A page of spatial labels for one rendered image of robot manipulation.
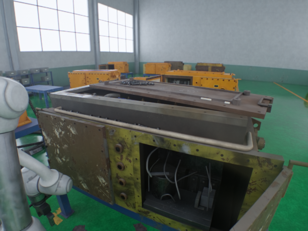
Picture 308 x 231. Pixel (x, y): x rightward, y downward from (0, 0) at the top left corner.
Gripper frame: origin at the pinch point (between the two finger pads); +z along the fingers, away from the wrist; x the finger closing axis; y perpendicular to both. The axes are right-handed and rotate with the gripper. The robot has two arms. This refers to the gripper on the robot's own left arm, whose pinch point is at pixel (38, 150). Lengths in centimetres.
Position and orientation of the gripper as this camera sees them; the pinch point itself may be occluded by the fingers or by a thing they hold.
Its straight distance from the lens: 146.9
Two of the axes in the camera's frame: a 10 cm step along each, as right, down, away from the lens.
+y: -4.5, -8.9, -0.7
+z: 4.4, -2.9, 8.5
